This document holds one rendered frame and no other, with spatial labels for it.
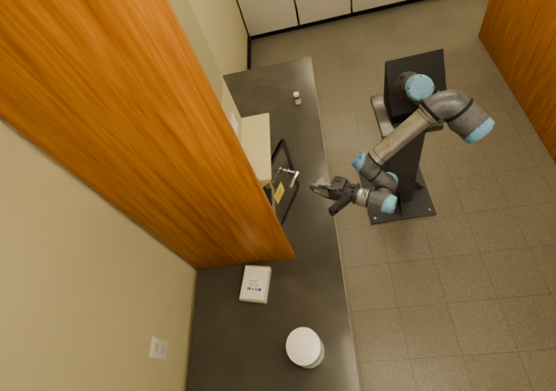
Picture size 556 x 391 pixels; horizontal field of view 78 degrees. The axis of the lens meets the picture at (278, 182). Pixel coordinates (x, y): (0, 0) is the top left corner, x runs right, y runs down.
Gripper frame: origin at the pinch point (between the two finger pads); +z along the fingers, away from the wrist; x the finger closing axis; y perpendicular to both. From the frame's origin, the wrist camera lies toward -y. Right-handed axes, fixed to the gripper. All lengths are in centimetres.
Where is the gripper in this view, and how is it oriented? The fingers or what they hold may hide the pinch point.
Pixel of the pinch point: (311, 188)
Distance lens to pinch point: 150.4
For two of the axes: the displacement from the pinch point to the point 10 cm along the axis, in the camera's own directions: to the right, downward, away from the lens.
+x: -2.2, -5.3, -8.2
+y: 4.0, -8.1, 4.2
